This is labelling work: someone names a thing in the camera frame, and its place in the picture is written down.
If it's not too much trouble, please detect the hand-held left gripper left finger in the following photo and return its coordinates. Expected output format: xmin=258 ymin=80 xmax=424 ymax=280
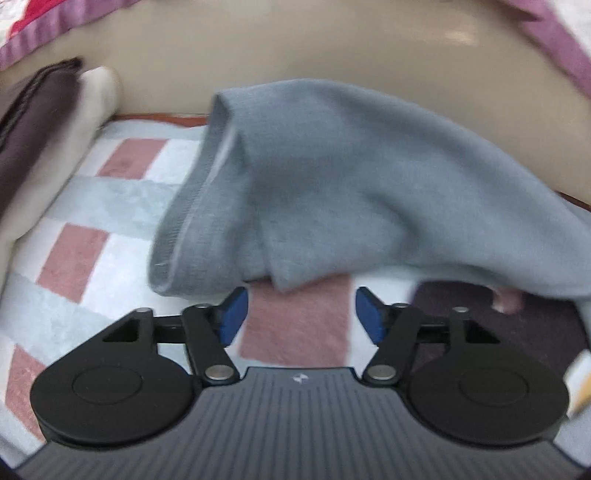
xmin=102 ymin=286 xmax=249 ymax=386

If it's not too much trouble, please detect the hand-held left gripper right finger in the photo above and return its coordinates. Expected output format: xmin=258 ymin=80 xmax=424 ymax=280
xmin=355 ymin=286 xmax=502 ymax=387

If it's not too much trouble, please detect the grey garment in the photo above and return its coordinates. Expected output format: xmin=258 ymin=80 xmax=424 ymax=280
xmin=147 ymin=78 xmax=591 ymax=342

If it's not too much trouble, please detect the pink and grey checked mat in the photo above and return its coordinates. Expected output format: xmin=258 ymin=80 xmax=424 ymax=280
xmin=0 ymin=117 xmax=591 ymax=462

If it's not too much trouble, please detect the dark purple cloth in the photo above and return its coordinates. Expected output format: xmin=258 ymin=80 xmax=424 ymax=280
xmin=410 ymin=281 xmax=588 ymax=374

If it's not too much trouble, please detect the cream folded cloth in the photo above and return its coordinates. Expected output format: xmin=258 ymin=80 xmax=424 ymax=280
xmin=0 ymin=67 xmax=123 ymax=296

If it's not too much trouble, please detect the dark brown folded cloth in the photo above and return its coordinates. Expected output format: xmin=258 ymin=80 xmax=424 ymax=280
xmin=0 ymin=58 xmax=86 ymax=217

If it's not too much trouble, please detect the beige bed base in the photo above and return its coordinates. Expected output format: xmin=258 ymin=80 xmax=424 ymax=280
xmin=0 ymin=0 xmax=591 ymax=204

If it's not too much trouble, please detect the bear print blanket purple frill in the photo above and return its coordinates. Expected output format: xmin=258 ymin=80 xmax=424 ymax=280
xmin=0 ymin=0 xmax=591 ymax=99

